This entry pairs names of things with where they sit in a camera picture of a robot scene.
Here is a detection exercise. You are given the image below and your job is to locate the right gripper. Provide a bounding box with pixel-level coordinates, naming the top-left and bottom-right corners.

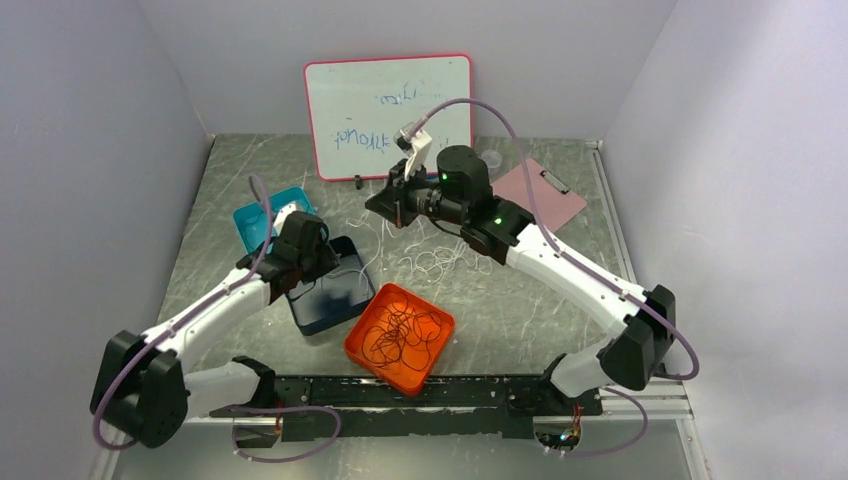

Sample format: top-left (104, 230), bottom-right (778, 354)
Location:
top-left (365, 157), bottom-right (468, 229)

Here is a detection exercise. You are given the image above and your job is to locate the brown thin cable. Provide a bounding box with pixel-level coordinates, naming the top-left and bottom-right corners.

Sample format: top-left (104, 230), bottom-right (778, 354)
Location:
top-left (365, 311), bottom-right (419, 372)
top-left (384, 301), bottom-right (446, 372)

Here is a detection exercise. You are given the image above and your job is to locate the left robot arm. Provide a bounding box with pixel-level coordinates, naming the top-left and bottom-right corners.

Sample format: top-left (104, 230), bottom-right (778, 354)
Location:
top-left (90, 211), bottom-right (339, 451)

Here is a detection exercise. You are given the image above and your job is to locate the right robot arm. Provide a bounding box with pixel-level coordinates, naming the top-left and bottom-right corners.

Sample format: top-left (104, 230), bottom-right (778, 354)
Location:
top-left (365, 146), bottom-right (675, 414)

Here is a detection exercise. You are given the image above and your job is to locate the dark blue square tray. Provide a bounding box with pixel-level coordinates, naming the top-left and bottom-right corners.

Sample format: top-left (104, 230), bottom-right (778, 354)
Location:
top-left (286, 236), bottom-right (376, 336)

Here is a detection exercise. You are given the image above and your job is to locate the teal square tray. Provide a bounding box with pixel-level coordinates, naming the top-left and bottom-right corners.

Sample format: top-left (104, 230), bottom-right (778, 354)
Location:
top-left (232, 186), bottom-right (315, 253)

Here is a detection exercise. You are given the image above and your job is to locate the clear jar of paperclips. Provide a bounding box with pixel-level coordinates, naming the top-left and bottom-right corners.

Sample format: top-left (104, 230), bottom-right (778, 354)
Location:
top-left (480, 149), bottom-right (503, 176)

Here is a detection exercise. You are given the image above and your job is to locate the red-framed whiteboard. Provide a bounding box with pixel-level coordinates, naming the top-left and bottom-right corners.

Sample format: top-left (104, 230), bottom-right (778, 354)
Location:
top-left (303, 53), bottom-right (473, 181)

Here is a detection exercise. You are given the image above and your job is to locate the orange square tray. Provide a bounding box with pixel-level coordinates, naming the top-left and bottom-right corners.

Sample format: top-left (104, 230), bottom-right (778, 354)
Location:
top-left (343, 283), bottom-right (456, 397)

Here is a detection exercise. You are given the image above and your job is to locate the pink clipboard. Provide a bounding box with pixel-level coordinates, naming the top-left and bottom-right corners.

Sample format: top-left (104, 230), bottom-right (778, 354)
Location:
top-left (492, 158), bottom-right (587, 232)

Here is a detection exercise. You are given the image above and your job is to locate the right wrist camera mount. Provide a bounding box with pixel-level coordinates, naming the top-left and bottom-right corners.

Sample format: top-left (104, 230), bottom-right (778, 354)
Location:
top-left (394, 129), bottom-right (432, 180)

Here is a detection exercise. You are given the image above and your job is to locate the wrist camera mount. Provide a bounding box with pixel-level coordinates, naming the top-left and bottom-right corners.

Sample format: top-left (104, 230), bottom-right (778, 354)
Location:
top-left (273, 202), bottom-right (300, 234)
top-left (394, 129), bottom-right (432, 180)

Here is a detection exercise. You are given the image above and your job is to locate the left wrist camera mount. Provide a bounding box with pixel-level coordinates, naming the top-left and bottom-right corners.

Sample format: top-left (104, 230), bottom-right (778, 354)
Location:
top-left (273, 202), bottom-right (300, 234)

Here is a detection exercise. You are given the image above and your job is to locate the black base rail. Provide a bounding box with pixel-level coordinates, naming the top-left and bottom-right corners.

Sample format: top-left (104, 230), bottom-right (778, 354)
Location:
top-left (246, 374), bottom-right (603, 442)

